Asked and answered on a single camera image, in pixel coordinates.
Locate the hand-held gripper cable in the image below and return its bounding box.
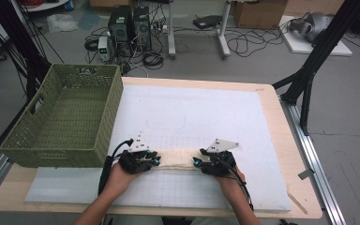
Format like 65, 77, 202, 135
97, 139, 135, 196
218, 156, 255, 211

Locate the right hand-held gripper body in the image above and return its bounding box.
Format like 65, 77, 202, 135
201, 138, 240, 177

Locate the white floor board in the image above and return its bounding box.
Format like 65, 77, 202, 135
278, 15, 353, 57

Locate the left hand-held gripper cable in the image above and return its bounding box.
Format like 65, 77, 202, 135
97, 139, 135, 196

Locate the black metal stand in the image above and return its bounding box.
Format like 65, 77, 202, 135
0, 0, 53, 102
271, 0, 360, 136

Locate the grey tape piece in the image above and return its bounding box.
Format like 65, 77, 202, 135
297, 168, 316, 181

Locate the thin wooden stick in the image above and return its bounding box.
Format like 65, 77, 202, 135
286, 190, 309, 216

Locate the green woven basket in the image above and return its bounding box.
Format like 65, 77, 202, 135
0, 63, 125, 169

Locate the cream printed cloth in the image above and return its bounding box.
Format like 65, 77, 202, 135
154, 147, 205, 172

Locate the coiled black cable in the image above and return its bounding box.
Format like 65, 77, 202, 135
142, 51, 165, 70

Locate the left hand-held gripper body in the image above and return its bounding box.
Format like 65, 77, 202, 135
118, 134, 153, 175

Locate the grey headset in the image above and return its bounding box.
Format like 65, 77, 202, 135
288, 11, 334, 43

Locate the white power supply box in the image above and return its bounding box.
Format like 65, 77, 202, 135
97, 36, 112, 63

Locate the black computer tower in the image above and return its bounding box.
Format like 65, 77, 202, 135
132, 5, 153, 53
108, 5, 134, 58

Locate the clear plastic bag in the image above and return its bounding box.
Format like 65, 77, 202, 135
46, 13, 80, 34

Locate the tangle of black floor cables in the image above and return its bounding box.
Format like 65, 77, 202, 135
224, 26, 290, 58

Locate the white grid mat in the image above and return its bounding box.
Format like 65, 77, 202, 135
24, 83, 293, 212

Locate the flat black box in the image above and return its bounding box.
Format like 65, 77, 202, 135
192, 14, 223, 30

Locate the person's left hand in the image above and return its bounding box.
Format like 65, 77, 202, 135
104, 165, 143, 198

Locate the person's right hand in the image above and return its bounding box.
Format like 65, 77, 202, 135
215, 167, 247, 192

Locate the white desk leg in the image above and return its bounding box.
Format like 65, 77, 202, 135
217, 0, 233, 59
167, 0, 177, 60

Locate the brown cardboard box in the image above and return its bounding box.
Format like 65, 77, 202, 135
233, 0, 289, 30

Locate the right hand-held gripper cable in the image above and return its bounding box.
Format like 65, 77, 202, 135
218, 156, 255, 211

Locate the blue floor sheet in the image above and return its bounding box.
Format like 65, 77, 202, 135
77, 8, 103, 31

